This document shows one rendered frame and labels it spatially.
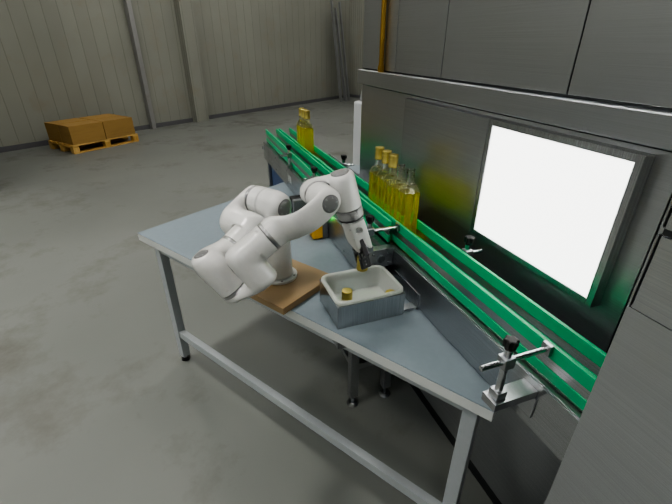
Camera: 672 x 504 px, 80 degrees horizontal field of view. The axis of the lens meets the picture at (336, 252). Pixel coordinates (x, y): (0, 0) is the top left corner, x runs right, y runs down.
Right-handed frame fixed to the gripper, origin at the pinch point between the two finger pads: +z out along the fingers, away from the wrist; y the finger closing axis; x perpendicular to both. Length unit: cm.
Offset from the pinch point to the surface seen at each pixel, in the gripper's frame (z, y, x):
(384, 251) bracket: 7.6, 10.2, -10.9
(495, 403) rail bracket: 8, -54, -5
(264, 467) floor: 79, 7, 59
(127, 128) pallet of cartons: 24, 657, 160
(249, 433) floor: 79, 25, 62
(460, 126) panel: -26, 8, -42
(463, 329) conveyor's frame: 12.9, -29.7, -14.0
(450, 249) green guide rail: 4.0, -7.7, -25.5
